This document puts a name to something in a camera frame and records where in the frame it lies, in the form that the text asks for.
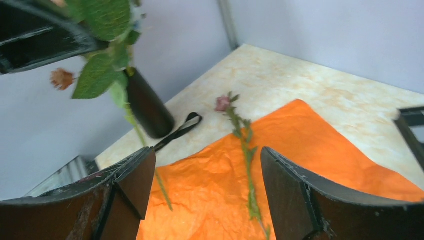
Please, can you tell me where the black white chessboard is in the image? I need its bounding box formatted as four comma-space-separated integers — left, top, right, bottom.
393, 106, 424, 171

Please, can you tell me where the mauve bud flower stem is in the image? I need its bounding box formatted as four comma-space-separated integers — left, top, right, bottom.
215, 91, 271, 240

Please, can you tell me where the pink flower stem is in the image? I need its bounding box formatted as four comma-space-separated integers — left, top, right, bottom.
49, 0, 175, 212

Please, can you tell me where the orange wrapping paper sheet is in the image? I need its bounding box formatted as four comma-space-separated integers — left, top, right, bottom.
137, 99, 424, 240

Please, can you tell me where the black cylindrical vase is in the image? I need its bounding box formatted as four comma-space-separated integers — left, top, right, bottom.
124, 68, 176, 139

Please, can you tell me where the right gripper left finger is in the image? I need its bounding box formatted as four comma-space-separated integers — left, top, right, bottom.
0, 147, 156, 240

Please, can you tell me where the black ribbon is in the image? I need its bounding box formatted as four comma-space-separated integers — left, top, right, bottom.
153, 112, 204, 153

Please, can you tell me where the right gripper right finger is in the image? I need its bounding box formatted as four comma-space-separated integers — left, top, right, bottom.
260, 147, 424, 240

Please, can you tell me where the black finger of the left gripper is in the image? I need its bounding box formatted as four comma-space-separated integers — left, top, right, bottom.
0, 0, 109, 75

